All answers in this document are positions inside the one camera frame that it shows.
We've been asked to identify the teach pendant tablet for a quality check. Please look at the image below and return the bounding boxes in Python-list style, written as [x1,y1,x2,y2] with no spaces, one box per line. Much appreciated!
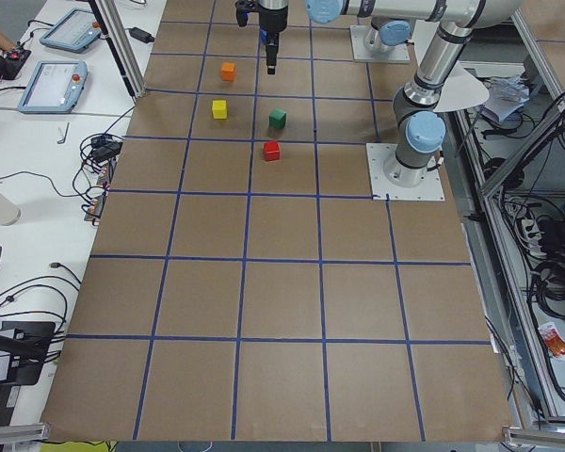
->
[40,8,102,54]
[17,60,88,114]

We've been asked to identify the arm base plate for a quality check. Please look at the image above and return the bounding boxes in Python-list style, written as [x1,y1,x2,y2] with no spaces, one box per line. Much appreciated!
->
[365,143,444,202]
[349,25,411,64]

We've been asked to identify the metal hex key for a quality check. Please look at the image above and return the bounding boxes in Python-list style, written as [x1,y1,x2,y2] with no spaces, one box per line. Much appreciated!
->
[56,122,70,145]

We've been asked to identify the green wooden cube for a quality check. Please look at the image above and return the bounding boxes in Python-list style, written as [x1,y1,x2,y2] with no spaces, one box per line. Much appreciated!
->
[268,108,287,130]

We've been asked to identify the near teach pendant tablet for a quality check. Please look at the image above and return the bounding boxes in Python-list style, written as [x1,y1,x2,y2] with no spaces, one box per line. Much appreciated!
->
[17,60,88,114]

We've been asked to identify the red wooden cube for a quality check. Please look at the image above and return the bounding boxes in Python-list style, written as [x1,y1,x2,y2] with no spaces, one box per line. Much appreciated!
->
[263,140,281,162]

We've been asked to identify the yellow wooden cube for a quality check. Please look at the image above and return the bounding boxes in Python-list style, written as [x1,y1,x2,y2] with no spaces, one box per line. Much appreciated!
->
[212,99,228,120]

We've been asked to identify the red snack packet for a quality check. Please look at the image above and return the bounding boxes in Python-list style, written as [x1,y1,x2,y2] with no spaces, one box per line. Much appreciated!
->
[538,322,565,361]

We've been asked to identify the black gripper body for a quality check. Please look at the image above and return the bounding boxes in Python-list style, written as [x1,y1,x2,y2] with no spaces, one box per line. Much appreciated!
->
[257,0,289,45]

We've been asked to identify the white chair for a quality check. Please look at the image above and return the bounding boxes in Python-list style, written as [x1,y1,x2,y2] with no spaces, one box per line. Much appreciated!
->
[434,62,490,113]

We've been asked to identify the aluminium frame post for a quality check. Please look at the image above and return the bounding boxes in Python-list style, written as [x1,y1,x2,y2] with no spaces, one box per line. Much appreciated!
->
[89,0,146,100]

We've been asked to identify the black power adapter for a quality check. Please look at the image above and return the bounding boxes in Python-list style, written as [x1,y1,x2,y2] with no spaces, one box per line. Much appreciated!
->
[128,27,154,43]

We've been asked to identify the far teach pendant tablet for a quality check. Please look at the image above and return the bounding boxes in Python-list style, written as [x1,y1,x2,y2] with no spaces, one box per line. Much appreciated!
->
[40,8,102,54]

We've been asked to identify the orange wooden cube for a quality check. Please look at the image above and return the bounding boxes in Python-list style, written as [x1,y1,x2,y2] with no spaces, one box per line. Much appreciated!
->
[220,61,236,82]

